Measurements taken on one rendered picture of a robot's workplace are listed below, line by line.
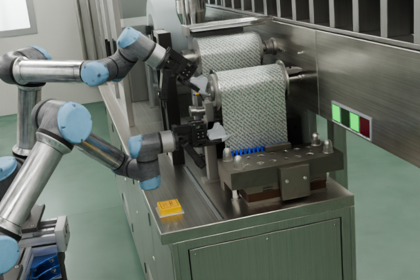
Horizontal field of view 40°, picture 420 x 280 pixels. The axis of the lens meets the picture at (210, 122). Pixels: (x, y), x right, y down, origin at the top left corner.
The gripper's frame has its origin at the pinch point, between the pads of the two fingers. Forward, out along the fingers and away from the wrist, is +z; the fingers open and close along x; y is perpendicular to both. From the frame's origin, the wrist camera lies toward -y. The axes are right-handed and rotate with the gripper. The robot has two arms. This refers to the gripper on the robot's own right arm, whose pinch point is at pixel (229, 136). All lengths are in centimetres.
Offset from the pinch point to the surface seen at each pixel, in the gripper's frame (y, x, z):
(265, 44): 26.0, 29.0, 26.3
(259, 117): 5.4, -0.2, 11.5
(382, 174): -109, 182, 168
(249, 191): -13.7, -19.0, 0.2
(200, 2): 42, 72, 12
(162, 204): -16.5, -9.5, -27.8
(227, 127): 3.7, -0.2, -0.3
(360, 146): -109, 247, 185
